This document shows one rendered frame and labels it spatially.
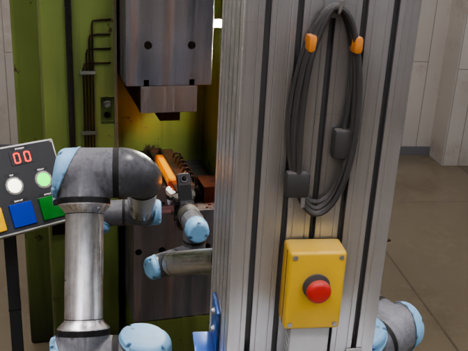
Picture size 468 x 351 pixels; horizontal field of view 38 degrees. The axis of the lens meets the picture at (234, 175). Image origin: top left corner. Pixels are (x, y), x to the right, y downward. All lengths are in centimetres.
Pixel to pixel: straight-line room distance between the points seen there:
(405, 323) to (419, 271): 255
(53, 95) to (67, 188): 98
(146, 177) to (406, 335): 72
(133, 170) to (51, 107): 100
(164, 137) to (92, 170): 143
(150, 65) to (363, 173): 143
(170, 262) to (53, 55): 85
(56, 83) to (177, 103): 43
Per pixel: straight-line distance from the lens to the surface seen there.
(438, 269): 435
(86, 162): 156
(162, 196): 253
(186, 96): 243
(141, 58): 237
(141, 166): 157
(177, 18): 237
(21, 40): 292
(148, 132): 295
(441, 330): 375
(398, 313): 176
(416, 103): 626
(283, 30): 97
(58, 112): 253
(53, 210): 232
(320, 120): 102
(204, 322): 275
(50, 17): 246
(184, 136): 299
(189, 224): 219
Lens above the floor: 192
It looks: 21 degrees down
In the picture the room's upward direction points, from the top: 3 degrees clockwise
